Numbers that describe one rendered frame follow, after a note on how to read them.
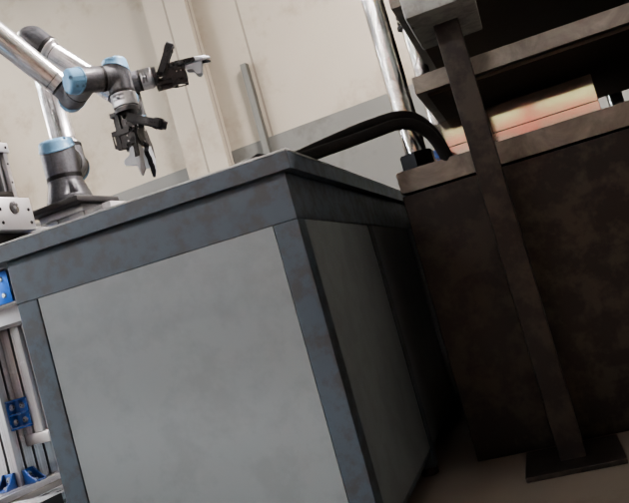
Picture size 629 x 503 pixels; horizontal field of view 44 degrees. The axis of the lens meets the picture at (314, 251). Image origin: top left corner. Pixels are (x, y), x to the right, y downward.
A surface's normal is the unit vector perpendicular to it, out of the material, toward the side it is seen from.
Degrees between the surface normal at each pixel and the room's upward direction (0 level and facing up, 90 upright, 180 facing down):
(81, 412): 90
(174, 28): 90
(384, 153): 90
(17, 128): 90
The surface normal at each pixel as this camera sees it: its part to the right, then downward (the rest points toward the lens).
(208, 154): -0.36, 0.04
